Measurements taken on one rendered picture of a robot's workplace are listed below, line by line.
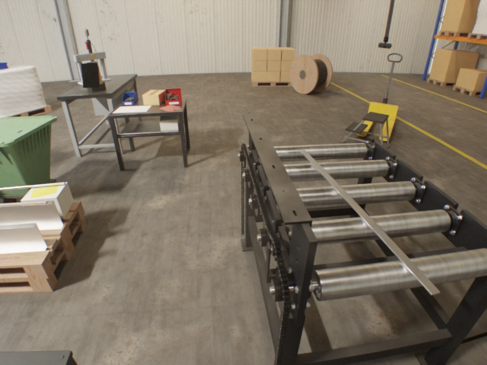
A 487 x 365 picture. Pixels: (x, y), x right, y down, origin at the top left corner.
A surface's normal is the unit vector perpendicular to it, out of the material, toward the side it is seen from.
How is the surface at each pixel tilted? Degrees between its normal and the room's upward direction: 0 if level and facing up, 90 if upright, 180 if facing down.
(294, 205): 0
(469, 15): 90
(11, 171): 106
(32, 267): 90
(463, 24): 90
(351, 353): 0
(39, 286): 90
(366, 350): 0
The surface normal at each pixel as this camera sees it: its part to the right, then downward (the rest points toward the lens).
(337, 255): 0.00, -0.87
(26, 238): 0.14, 0.49
